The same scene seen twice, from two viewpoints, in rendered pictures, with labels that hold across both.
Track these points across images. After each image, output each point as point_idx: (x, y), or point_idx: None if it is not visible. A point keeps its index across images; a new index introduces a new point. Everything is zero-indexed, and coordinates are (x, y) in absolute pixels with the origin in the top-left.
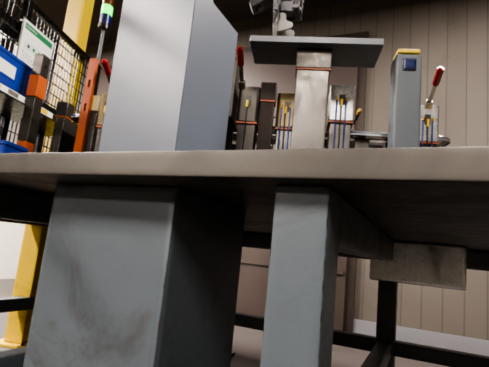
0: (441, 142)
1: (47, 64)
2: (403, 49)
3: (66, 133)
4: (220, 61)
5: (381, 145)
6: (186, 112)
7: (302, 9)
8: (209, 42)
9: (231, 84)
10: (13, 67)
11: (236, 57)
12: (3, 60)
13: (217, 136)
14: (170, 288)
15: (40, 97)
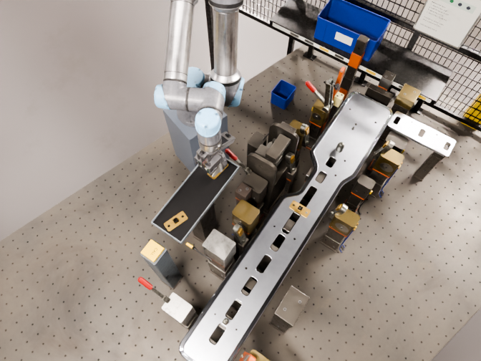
0: (192, 357)
1: (361, 46)
2: (148, 242)
3: (371, 97)
4: (182, 142)
5: (240, 324)
6: (174, 145)
7: (206, 169)
8: (175, 132)
9: (192, 155)
10: (349, 38)
11: (249, 154)
12: (339, 34)
13: (190, 165)
14: None
15: (352, 66)
